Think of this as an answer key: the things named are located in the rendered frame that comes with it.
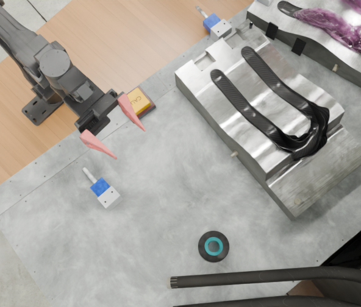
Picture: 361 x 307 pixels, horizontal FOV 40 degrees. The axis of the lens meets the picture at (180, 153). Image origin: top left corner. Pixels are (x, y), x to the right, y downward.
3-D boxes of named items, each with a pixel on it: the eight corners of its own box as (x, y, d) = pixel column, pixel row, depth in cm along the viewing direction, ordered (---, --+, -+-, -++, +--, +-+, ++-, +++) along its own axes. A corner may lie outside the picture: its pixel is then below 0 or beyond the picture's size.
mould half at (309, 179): (175, 85, 143) (173, 64, 130) (245, 34, 147) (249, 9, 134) (291, 221, 132) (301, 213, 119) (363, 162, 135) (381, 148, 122)
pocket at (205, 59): (191, 66, 139) (190, 59, 136) (205, 55, 140) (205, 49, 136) (200, 77, 138) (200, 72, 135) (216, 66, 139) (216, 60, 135)
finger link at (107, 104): (151, 117, 95) (117, 85, 97) (124, 142, 94) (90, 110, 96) (154, 128, 101) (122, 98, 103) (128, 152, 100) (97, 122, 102)
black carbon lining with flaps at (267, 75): (205, 78, 136) (205, 63, 127) (250, 45, 138) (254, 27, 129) (289, 175, 128) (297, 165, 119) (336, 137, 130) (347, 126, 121)
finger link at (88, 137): (132, 135, 94) (98, 103, 96) (105, 161, 93) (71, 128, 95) (136, 145, 101) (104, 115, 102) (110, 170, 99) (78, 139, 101)
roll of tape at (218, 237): (205, 227, 132) (205, 225, 129) (233, 240, 131) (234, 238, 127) (193, 254, 130) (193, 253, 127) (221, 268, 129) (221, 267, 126)
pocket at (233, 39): (221, 44, 141) (221, 37, 137) (235, 33, 141) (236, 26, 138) (231, 55, 140) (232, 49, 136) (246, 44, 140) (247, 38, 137)
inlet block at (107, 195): (78, 176, 137) (74, 172, 132) (92, 165, 138) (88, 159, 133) (109, 211, 134) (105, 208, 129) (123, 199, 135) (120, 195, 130)
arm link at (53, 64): (83, 55, 92) (41, 16, 94) (49, 87, 90) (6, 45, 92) (96, 81, 103) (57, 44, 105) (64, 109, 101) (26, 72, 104)
